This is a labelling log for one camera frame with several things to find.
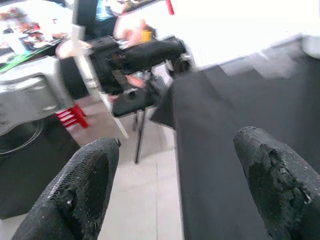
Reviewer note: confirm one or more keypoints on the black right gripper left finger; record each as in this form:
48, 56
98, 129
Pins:
75, 195

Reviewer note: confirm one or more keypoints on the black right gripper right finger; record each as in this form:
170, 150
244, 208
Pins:
280, 185

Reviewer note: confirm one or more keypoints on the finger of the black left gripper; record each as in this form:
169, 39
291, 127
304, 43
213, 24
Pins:
155, 53
182, 64

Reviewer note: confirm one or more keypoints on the yellow sponge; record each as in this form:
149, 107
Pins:
147, 35

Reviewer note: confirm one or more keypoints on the black folding chair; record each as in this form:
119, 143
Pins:
132, 105

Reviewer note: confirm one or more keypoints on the black washing machine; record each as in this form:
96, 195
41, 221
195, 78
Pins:
32, 175

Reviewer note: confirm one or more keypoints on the red stick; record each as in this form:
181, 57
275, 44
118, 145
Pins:
170, 6

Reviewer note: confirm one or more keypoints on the person torso black shorts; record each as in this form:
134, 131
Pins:
97, 15

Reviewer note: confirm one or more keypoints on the red plastic stool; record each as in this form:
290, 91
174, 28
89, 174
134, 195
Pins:
72, 117

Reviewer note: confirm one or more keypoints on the black table cloth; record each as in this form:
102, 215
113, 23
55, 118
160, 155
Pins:
237, 112

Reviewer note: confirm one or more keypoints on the colourful packet pile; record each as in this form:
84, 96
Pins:
25, 27

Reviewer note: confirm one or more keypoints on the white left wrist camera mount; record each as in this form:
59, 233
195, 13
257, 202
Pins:
83, 57

